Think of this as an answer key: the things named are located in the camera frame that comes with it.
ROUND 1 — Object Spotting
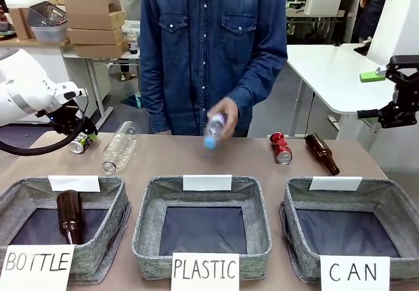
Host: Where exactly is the background person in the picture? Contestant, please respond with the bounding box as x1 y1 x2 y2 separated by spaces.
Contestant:
351 0 394 44

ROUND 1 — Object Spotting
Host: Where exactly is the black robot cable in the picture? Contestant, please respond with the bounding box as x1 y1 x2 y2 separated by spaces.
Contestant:
0 90 90 156

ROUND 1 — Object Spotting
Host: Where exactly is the grey fabric basket bottle sign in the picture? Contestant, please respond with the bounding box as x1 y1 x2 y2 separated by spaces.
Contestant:
0 175 132 284

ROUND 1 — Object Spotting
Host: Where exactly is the white desk with legs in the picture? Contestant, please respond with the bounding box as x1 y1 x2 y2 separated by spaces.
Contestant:
61 48 142 132

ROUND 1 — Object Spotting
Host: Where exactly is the person's left forearm denim sleeve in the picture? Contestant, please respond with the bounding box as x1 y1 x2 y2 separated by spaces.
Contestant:
225 50 289 111

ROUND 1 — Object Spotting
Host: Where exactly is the paper sign reading plastic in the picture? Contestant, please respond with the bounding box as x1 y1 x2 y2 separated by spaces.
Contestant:
170 252 241 291

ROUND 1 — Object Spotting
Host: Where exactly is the paper sign reading bottle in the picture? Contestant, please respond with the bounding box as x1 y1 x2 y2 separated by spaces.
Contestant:
0 244 77 291

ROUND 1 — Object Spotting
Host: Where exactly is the open cardboard box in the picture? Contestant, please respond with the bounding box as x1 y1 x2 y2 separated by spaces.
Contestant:
63 0 128 31

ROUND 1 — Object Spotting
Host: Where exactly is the blank white card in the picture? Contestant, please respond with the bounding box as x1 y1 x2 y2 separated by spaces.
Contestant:
48 175 101 194
308 175 363 192
182 174 234 192

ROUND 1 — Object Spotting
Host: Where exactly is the white equipment box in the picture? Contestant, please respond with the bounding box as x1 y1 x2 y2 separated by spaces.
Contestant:
304 0 344 16

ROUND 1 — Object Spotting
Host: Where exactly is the paper sign reading can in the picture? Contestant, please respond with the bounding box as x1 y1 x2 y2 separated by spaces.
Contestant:
319 254 392 291

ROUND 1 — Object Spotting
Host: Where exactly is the plastic bottle with blue cap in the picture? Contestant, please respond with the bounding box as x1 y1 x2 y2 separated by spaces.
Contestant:
203 112 229 150

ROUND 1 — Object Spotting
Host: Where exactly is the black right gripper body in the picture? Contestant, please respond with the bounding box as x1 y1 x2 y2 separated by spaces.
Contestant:
392 74 419 109

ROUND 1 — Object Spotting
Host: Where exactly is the person's left hand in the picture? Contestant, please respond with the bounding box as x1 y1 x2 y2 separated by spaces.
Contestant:
209 97 240 139

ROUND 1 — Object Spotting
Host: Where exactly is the white table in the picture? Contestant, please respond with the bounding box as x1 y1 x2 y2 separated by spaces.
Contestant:
286 43 419 156

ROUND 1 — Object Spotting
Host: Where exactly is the grey fabric basket plastic sign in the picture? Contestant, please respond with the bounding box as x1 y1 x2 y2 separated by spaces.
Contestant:
132 174 273 281

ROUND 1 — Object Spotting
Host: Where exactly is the silver green can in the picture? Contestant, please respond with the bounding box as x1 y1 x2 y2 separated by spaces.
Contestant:
69 131 96 155

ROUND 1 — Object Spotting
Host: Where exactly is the clear plastic bin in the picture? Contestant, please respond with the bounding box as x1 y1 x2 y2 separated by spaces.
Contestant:
30 22 70 44

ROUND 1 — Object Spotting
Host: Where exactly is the large clear plastic bottle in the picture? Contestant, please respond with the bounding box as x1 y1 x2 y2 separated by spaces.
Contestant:
101 120 139 176

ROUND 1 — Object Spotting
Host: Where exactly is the person's denim shirt torso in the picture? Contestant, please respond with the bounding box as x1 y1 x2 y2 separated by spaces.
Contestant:
139 0 289 138

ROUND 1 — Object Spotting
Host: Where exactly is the person's right forearm denim sleeve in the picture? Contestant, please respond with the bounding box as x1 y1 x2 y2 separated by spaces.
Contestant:
139 55 172 134

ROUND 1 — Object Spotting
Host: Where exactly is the red drink can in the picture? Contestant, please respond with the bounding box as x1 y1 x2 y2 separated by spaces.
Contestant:
269 131 293 165

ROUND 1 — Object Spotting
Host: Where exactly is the flat cardboard box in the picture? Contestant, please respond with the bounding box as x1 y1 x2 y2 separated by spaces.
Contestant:
67 27 124 46
73 40 130 59

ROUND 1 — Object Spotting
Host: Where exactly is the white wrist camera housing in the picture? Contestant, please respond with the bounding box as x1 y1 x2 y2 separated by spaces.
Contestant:
54 80 88 105

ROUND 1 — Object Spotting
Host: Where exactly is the grey fabric basket can sign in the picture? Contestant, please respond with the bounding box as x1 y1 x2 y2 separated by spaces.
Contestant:
278 177 419 284

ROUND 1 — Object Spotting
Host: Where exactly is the grey mesh plastic basket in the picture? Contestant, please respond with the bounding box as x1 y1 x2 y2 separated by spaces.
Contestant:
26 1 69 29

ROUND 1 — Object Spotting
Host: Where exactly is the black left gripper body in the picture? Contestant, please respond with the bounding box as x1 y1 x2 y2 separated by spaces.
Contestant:
48 105 99 137

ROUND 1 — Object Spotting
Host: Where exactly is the small cardboard box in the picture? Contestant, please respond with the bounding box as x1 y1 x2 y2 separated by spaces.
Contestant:
7 6 37 41

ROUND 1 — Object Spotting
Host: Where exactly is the brown glass bottle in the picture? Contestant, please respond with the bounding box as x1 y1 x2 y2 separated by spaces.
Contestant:
304 133 341 177
56 189 84 246

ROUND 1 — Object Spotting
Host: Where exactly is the dark drink bottle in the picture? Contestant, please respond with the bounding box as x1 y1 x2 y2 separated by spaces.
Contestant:
130 33 141 56

